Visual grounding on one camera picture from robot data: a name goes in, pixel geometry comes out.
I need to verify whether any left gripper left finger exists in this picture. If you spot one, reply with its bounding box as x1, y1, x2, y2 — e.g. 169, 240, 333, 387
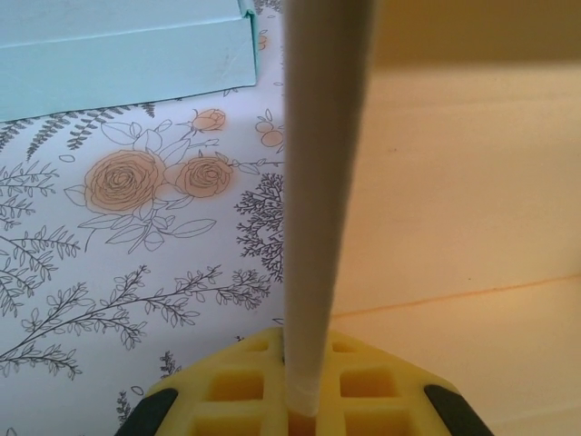
115, 326, 297, 436

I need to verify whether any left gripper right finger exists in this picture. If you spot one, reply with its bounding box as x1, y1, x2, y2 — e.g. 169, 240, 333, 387
316, 329, 494, 436

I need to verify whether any teal paper box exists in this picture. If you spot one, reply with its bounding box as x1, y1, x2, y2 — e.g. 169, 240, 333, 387
0, 0, 265, 124

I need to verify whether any floral table cover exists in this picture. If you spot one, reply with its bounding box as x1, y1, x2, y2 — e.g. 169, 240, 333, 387
0, 0, 291, 436

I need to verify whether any yellow paper box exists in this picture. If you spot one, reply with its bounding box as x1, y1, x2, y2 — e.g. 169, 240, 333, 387
280, 0, 581, 436

